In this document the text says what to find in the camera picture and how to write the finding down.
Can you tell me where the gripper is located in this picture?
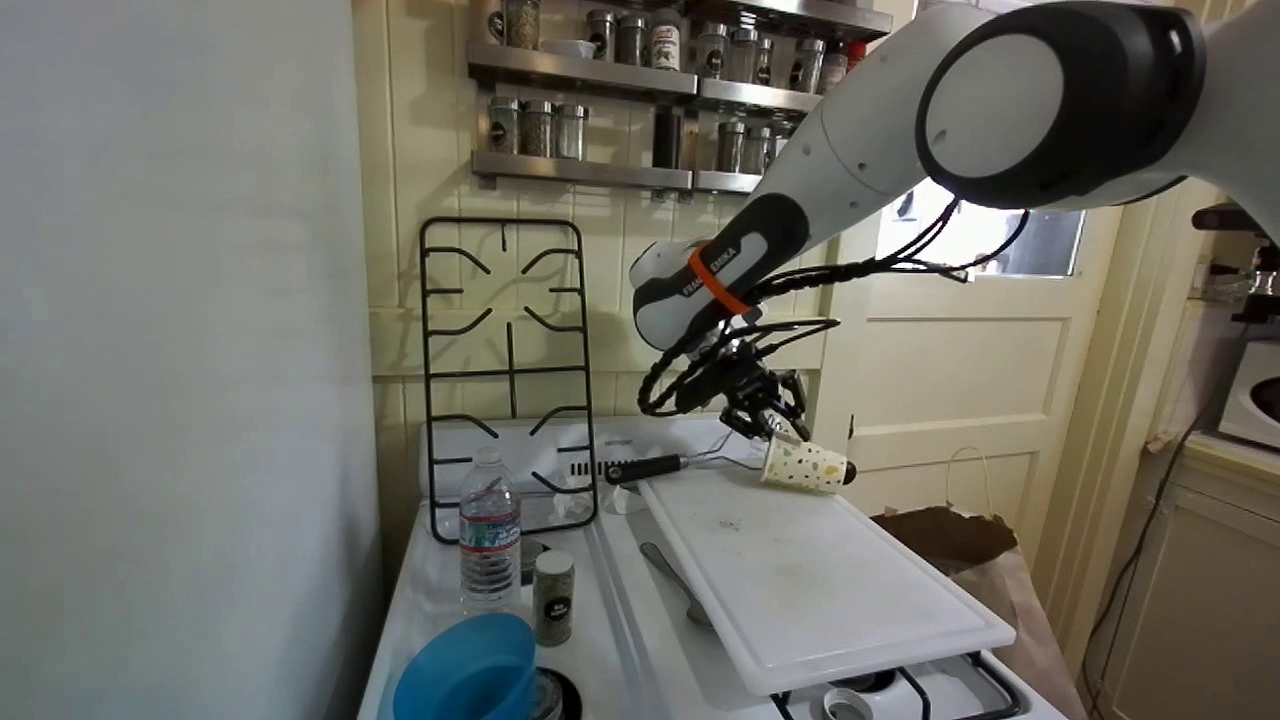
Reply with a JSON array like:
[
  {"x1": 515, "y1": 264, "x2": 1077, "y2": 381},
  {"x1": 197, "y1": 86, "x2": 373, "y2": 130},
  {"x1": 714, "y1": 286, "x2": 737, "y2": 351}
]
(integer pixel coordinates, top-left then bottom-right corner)
[{"x1": 688, "y1": 345, "x2": 813, "y2": 445}]

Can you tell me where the speckled paper coffee cup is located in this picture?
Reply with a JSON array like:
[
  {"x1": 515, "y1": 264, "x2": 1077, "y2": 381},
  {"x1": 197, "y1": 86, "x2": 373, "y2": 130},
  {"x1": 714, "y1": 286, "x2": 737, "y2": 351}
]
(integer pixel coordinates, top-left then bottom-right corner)
[{"x1": 760, "y1": 436, "x2": 859, "y2": 496}]

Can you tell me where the coffee machine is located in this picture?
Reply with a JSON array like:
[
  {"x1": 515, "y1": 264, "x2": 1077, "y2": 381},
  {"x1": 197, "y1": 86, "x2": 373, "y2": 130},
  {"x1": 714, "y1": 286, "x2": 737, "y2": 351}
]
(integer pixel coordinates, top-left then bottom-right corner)
[{"x1": 1191, "y1": 202, "x2": 1280, "y2": 325}]

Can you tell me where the white cutting board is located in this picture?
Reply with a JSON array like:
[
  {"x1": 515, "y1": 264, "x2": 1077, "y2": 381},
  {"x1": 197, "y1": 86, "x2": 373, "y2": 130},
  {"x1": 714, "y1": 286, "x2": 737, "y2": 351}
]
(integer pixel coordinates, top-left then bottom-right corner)
[{"x1": 636, "y1": 462, "x2": 1019, "y2": 698}]

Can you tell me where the cream panelled door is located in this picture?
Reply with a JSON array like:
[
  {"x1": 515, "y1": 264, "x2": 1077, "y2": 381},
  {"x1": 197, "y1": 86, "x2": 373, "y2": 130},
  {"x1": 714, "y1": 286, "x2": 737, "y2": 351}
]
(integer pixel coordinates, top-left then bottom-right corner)
[{"x1": 808, "y1": 178, "x2": 1123, "y2": 626}]

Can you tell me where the metal knife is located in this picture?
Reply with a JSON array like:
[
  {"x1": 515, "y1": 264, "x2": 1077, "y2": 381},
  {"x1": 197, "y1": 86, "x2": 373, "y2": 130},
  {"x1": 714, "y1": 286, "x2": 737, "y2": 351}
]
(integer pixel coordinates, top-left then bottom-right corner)
[{"x1": 639, "y1": 541, "x2": 714, "y2": 629}]

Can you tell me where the brown paper bag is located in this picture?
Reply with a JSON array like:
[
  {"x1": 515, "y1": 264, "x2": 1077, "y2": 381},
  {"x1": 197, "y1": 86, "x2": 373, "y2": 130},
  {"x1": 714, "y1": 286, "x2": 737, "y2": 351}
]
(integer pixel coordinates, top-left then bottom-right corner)
[{"x1": 871, "y1": 446, "x2": 1091, "y2": 720}]

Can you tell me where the black stove grate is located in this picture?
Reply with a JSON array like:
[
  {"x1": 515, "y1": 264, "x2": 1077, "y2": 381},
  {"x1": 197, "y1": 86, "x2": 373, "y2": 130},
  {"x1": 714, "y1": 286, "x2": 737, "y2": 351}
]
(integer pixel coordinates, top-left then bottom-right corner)
[
  {"x1": 768, "y1": 651, "x2": 1027, "y2": 720},
  {"x1": 418, "y1": 216, "x2": 600, "y2": 547}
]

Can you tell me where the row of spice jars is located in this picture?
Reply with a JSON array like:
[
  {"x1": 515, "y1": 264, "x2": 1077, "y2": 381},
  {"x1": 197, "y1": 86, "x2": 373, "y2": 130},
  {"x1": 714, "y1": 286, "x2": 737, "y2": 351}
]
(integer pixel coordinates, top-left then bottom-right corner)
[
  {"x1": 585, "y1": 9, "x2": 649, "y2": 67},
  {"x1": 694, "y1": 21, "x2": 777, "y2": 87},
  {"x1": 789, "y1": 37, "x2": 851, "y2": 97},
  {"x1": 486, "y1": 96, "x2": 589, "y2": 162},
  {"x1": 716, "y1": 119, "x2": 798, "y2": 177}
]

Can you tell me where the white stove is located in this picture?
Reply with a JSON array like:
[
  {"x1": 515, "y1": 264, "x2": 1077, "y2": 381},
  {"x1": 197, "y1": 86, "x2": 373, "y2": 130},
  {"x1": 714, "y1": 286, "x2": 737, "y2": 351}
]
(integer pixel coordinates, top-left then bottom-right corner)
[{"x1": 357, "y1": 414, "x2": 1073, "y2": 720}]

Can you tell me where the spice jar with black label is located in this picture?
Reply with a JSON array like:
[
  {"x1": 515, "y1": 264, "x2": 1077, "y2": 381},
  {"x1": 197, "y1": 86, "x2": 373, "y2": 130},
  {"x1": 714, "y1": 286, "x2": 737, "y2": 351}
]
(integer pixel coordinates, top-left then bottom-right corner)
[{"x1": 532, "y1": 549, "x2": 577, "y2": 648}]

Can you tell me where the black pepper grinder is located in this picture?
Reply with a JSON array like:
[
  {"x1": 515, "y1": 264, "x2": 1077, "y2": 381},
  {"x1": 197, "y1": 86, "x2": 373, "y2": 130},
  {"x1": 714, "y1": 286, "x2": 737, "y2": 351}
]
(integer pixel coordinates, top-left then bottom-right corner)
[{"x1": 652, "y1": 104, "x2": 685, "y2": 170}]

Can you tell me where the stove burner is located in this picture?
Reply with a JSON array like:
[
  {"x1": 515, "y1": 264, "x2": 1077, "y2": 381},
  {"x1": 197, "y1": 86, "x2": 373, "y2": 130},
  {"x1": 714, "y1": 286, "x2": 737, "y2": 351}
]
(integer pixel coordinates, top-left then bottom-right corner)
[
  {"x1": 527, "y1": 666, "x2": 584, "y2": 720},
  {"x1": 821, "y1": 686, "x2": 878, "y2": 720}
]

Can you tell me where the metal spice rack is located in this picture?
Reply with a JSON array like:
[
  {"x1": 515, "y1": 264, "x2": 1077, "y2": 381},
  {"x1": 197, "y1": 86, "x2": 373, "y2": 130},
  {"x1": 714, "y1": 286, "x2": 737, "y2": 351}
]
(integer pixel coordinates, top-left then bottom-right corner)
[{"x1": 465, "y1": 0, "x2": 895, "y2": 197}]

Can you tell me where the clear plastic water bottle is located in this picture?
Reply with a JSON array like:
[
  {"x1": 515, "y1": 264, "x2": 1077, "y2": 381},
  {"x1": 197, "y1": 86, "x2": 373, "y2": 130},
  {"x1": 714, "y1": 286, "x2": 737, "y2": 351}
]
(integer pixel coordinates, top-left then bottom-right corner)
[{"x1": 458, "y1": 446, "x2": 523, "y2": 614}]

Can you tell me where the door window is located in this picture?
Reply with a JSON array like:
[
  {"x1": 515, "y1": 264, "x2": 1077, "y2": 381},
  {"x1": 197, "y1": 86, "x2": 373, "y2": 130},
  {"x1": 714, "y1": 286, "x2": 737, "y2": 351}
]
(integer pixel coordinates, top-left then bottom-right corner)
[{"x1": 877, "y1": 178, "x2": 1087, "y2": 279}]

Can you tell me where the spice can with red label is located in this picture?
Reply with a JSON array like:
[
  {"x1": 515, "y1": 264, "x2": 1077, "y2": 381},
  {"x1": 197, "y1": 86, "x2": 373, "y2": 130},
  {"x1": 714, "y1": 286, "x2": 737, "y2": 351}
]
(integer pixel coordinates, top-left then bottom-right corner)
[{"x1": 649, "y1": 9, "x2": 684, "y2": 72}]

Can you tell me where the blue plastic bowl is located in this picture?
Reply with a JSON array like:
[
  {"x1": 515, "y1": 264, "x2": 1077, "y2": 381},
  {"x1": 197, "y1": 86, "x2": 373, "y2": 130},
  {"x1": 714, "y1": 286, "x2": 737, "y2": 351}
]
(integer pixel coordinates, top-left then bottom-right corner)
[{"x1": 391, "y1": 612, "x2": 539, "y2": 720}]

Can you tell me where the glass spice jar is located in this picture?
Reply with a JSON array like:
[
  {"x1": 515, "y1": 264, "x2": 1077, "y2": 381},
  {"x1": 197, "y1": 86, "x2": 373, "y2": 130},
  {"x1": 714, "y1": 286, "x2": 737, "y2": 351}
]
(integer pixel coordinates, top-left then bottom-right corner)
[{"x1": 504, "y1": 0, "x2": 542, "y2": 51}]

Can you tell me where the cream cabinet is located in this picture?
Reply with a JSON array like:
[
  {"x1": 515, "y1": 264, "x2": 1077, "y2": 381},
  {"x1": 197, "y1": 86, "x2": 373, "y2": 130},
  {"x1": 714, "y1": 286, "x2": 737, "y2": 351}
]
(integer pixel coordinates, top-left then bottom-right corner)
[{"x1": 1084, "y1": 436, "x2": 1280, "y2": 720}]

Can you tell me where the whisk with black handle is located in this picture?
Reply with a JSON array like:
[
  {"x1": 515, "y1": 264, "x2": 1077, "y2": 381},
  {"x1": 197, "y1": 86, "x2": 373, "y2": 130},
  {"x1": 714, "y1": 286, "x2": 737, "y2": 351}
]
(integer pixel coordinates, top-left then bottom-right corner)
[{"x1": 603, "y1": 446, "x2": 767, "y2": 488}]

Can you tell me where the black cable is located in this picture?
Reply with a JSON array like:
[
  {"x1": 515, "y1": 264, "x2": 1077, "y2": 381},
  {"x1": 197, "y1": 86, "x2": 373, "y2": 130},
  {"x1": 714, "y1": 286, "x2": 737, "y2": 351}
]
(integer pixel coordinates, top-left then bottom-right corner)
[{"x1": 1079, "y1": 325, "x2": 1263, "y2": 706}]

